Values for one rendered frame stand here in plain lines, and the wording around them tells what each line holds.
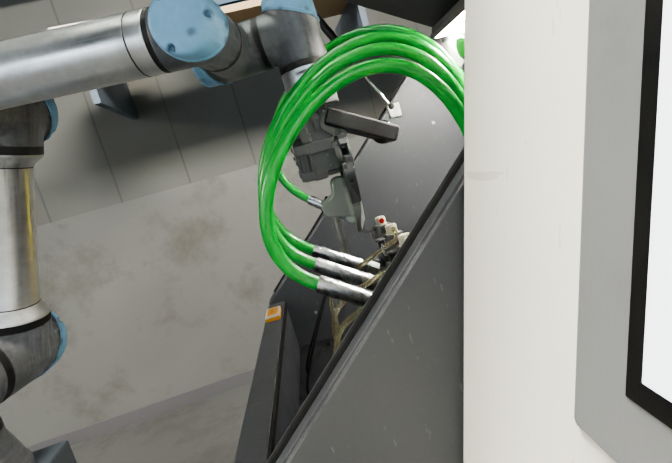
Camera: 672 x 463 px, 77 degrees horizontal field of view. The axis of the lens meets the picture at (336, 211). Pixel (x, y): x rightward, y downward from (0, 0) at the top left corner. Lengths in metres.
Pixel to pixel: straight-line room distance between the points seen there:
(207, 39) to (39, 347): 0.62
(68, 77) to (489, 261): 0.51
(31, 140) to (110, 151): 1.94
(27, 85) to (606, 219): 0.60
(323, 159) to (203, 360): 2.37
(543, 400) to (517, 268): 0.07
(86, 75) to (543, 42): 0.50
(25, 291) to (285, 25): 0.61
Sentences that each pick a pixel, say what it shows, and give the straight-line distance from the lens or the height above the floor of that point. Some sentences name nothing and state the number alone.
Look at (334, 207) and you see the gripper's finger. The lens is 0.63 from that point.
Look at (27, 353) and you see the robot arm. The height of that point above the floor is 1.07.
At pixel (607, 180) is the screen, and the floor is 1.21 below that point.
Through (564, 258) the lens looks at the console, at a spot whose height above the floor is 1.17.
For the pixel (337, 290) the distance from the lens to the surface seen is 0.42.
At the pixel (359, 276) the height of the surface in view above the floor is 1.10.
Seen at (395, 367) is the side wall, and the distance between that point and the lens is 0.34.
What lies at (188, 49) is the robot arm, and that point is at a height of 1.40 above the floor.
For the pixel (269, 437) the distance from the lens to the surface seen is 0.57.
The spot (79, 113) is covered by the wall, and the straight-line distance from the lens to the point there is 2.83.
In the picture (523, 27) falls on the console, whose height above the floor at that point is 1.28.
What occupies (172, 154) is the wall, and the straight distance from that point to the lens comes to 2.68.
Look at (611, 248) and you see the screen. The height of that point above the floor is 1.19.
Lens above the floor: 1.25
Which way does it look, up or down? 8 degrees down
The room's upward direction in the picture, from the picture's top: 16 degrees counter-clockwise
